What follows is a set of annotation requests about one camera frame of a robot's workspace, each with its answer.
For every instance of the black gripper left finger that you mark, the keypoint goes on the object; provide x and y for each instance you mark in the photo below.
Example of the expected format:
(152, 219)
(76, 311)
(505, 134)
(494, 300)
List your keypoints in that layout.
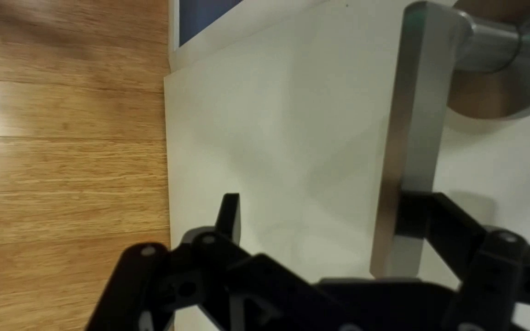
(216, 268)

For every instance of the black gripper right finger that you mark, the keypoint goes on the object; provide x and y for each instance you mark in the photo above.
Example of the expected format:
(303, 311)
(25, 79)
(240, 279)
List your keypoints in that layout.
(492, 263)

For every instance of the white door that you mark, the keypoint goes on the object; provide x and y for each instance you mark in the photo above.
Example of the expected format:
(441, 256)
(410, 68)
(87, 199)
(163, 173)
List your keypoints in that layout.
(290, 134)

